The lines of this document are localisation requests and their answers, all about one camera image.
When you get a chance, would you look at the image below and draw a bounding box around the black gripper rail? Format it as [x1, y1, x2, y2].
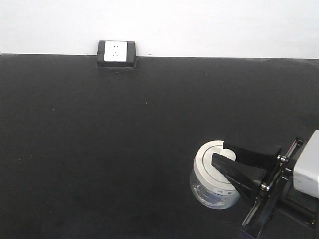
[211, 137, 319, 239]

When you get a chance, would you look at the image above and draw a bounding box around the white power socket black housing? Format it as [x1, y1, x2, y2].
[96, 40, 137, 68]

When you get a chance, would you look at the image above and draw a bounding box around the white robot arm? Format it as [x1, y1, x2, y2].
[211, 130, 319, 239]

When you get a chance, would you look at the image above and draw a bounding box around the glass jar with white lid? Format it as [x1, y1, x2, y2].
[190, 140, 240, 210]

